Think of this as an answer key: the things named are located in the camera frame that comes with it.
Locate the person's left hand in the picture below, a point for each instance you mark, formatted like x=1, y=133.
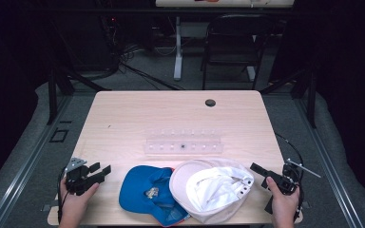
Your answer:
x=76, y=204

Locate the person's right hand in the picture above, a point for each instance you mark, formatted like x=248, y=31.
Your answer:
x=283, y=204

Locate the black frame post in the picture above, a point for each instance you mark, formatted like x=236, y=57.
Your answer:
x=312, y=101

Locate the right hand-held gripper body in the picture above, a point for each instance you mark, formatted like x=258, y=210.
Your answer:
x=283, y=183

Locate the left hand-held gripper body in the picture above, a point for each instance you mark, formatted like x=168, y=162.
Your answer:
x=76, y=181

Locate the grey tape strip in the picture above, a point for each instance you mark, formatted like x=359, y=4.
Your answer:
x=48, y=207

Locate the clear acrylic cap rack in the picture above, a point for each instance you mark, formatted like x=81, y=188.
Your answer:
x=183, y=146

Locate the black tape square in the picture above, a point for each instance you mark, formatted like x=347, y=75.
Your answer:
x=51, y=135

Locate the black folding chair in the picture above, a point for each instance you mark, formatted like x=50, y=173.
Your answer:
x=234, y=53

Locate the white standing desk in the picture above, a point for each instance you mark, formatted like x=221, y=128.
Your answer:
x=178, y=57

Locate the white baseball cap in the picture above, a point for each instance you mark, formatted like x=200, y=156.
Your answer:
x=209, y=190

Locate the dark round table grommet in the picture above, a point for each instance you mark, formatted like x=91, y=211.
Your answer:
x=210, y=102

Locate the aluminium floor rail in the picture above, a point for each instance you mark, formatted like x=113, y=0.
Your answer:
x=326, y=164
x=22, y=171

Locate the blue baseball cap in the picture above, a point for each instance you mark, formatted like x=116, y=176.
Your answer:
x=139, y=190

